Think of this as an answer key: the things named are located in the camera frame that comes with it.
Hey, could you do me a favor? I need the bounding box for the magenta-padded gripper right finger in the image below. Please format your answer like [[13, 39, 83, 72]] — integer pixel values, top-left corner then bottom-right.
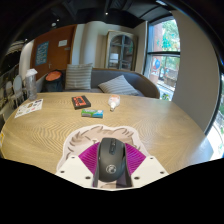
[[123, 142, 170, 183]]

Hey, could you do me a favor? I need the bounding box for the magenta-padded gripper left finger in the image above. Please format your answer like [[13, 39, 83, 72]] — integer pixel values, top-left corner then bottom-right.
[[54, 141, 101, 181]]

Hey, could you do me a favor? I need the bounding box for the black computer mouse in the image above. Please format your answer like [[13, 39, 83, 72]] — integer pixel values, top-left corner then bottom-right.
[[92, 136, 128, 188]]

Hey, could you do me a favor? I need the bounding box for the cat-shaped mouse pad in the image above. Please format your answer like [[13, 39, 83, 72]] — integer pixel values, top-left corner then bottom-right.
[[55, 124, 151, 174]]

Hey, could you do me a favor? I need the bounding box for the small green and blue pack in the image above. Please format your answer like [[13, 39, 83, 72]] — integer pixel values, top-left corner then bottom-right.
[[81, 108, 104, 119]]

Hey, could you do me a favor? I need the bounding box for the black box with red print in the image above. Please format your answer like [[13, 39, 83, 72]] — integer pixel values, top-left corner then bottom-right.
[[71, 95, 92, 110]]

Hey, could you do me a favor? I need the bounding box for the white printed leaflet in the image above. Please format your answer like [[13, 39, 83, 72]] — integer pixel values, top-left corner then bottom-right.
[[13, 98, 44, 119]]

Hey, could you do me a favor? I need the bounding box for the grey curved sofa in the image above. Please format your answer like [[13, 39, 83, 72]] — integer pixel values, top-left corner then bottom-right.
[[39, 67, 161, 99]]

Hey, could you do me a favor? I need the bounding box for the striped grey cushion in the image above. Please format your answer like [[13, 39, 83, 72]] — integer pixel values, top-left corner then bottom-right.
[[97, 74, 139, 97]]

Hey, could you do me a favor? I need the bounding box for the black and orange backpack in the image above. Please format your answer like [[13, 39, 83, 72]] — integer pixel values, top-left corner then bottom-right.
[[44, 69, 65, 93]]

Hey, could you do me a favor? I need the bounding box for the square striped cushion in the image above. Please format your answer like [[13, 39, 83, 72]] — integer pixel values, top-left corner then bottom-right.
[[64, 62, 94, 91]]

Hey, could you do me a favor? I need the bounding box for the clear plastic tumbler with lid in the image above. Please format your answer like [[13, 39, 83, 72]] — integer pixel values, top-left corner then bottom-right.
[[25, 68, 39, 102]]

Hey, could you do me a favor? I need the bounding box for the group of white chairs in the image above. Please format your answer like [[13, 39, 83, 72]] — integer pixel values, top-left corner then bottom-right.
[[3, 74, 28, 111]]

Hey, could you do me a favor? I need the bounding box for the black-framed window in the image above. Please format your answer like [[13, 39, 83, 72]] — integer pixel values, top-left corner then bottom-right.
[[143, 18, 182, 101]]

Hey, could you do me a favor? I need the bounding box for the brown wooden door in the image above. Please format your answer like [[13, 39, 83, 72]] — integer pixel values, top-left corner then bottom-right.
[[29, 23, 78, 81]]

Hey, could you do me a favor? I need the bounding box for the arched glass-door cabinet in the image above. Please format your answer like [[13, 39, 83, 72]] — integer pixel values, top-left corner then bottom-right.
[[105, 29, 138, 72]]

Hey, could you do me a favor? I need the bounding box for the blue wall poster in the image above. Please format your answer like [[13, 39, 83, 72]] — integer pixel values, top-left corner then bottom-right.
[[34, 40, 50, 67]]

